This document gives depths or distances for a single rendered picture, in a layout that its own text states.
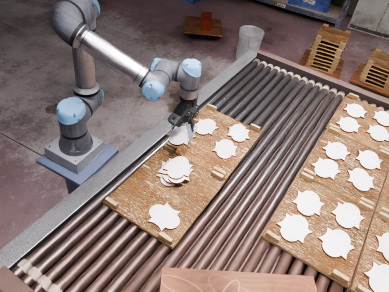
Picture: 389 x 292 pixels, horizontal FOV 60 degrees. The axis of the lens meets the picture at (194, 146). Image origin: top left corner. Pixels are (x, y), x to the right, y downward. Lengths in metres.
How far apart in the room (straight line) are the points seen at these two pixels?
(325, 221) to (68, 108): 1.18
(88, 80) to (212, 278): 0.95
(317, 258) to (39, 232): 1.05
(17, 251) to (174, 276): 0.59
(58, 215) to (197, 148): 0.69
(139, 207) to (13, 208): 1.47
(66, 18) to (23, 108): 2.31
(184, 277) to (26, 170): 2.02
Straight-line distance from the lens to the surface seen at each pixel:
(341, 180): 1.74
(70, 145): 1.60
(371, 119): 2.22
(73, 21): 1.30
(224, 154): 1.63
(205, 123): 1.78
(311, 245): 1.45
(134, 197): 1.44
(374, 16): 5.93
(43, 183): 2.82
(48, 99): 3.60
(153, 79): 1.25
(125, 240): 1.36
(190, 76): 1.33
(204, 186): 1.50
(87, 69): 1.52
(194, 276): 1.16
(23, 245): 1.42
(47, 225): 1.45
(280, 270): 1.37
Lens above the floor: 2.08
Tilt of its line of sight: 44 degrees down
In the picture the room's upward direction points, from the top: 8 degrees clockwise
